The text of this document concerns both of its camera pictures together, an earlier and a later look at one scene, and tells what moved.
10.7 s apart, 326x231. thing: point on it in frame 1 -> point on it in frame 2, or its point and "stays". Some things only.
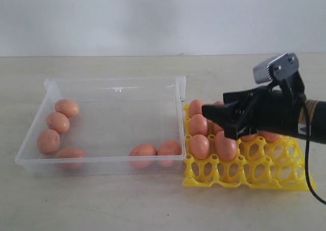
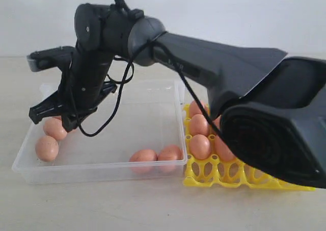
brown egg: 198,125 stays
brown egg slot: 195,107 stays
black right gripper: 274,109 -> 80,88
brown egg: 199,146 stays
